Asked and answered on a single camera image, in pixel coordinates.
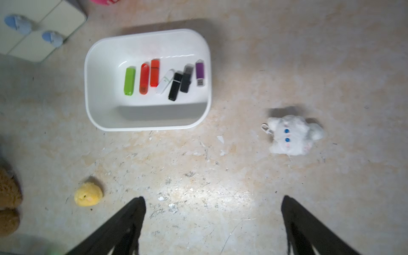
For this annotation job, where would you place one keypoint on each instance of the red rectangular usb drive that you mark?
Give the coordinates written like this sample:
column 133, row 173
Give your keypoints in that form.
column 154, row 72

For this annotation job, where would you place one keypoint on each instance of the light blue mini drawer cabinet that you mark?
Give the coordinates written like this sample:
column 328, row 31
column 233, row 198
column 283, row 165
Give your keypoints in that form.
column 31, row 30

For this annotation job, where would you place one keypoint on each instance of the white storage box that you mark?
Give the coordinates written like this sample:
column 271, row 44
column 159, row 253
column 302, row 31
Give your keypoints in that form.
column 109, row 109

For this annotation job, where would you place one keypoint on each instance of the purple usb drive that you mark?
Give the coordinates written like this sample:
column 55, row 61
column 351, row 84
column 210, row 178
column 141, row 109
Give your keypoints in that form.
column 200, row 72

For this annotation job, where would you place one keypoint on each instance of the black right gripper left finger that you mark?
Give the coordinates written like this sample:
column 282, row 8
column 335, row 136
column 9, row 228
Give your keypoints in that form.
column 119, row 235

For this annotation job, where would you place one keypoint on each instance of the yellow plush chick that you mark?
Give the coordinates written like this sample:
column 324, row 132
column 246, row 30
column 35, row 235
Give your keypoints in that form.
column 89, row 194

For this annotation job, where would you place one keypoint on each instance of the brown teddy bear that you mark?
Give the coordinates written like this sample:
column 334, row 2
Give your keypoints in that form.
column 11, row 199

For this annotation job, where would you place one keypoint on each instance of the pink striped plush toy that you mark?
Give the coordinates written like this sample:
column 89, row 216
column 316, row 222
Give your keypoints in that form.
column 105, row 2

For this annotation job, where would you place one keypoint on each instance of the small white plush toy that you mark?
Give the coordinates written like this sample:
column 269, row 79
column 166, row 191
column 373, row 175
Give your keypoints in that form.
column 292, row 135

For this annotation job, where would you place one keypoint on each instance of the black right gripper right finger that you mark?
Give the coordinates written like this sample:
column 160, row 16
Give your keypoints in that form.
column 307, row 235

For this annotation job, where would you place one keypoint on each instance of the white usb drive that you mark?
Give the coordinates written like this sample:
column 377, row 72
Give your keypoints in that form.
column 165, row 81

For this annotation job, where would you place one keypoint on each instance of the black usb drive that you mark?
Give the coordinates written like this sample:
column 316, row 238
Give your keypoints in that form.
column 186, row 78
column 175, row 87

